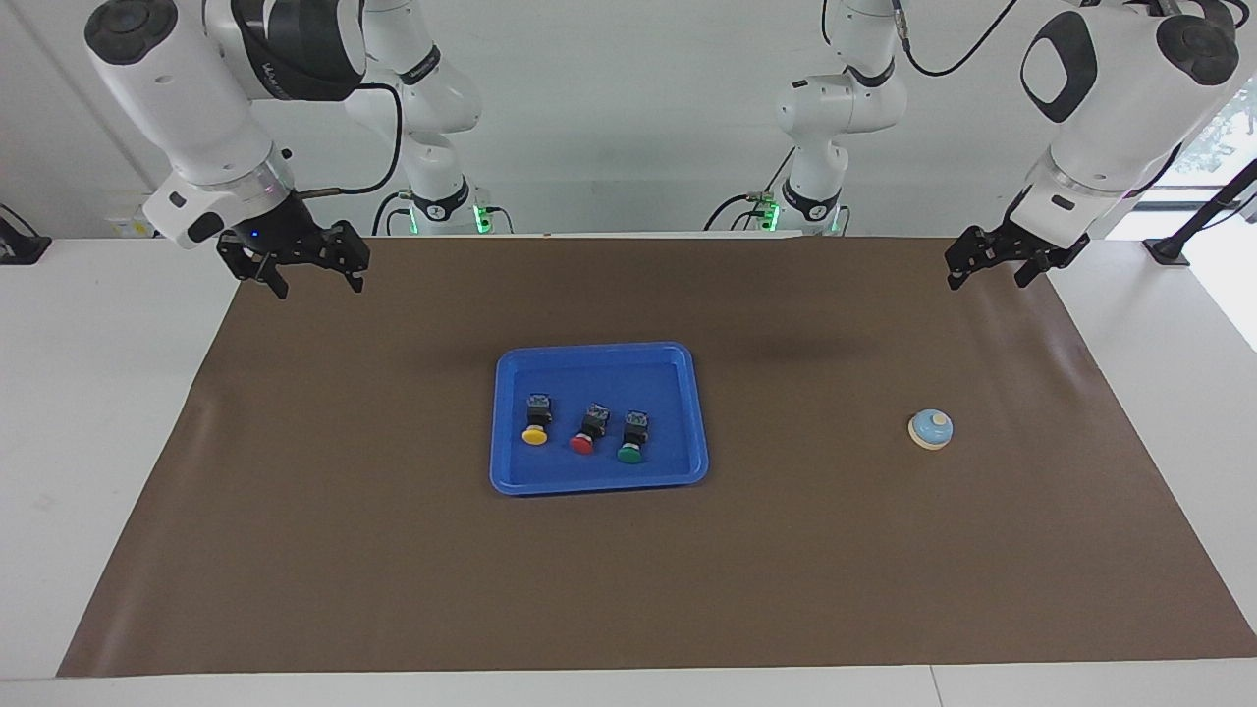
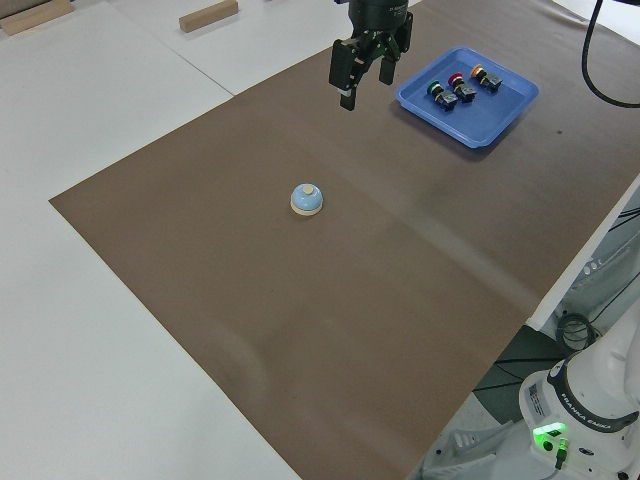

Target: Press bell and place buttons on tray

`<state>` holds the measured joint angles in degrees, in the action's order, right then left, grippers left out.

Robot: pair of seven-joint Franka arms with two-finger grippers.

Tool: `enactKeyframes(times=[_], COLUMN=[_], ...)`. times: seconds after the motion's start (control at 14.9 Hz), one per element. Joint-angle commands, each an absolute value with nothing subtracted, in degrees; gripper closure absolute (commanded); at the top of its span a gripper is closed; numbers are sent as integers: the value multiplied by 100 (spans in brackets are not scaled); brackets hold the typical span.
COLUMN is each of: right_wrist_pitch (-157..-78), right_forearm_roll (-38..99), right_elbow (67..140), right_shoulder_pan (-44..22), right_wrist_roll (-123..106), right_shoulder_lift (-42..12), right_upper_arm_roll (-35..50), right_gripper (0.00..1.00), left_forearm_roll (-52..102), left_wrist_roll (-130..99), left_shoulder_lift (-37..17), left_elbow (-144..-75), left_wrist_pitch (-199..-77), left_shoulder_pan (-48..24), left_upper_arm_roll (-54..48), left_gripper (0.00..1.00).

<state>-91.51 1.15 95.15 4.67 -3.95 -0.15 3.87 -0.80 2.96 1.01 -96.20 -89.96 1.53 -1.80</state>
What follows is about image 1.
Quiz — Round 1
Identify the black stand with rod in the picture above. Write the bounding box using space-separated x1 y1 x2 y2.
0 203 52 266
1142 157 1257 268

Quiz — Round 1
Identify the bright window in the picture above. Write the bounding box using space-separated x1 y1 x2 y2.
1174 79 1257 205

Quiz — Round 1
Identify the black left base cable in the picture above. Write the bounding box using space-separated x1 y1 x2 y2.
702 147 798 233

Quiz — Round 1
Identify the blue plastic tray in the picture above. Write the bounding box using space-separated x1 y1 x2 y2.
489 341 710 496

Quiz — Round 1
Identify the brown table mat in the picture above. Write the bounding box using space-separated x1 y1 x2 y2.
56 232 1257 679

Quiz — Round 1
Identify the green mushroom push button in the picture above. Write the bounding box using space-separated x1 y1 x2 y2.
616 409 653 464

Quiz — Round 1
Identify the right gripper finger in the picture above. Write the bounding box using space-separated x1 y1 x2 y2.
216 237 290 301
317 222 373 296

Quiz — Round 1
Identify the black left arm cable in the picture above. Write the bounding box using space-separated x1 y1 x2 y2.
889 0 1027 80

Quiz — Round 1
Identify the black base cable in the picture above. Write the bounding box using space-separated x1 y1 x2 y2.
371 190 418 238
702 147 798 233

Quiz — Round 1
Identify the red mushroom push button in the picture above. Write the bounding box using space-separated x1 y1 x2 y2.
569 403 612 456

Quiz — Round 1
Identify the yellow mushroom push button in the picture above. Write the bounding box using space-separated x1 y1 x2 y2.
520 393 553 448

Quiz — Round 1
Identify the black right base cable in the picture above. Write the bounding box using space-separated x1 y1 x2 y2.
371 190 418 238

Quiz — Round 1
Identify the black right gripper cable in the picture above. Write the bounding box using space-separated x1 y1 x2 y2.
293 82 406 198

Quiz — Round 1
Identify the light blue desk bell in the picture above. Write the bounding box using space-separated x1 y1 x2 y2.
907 408 956 452

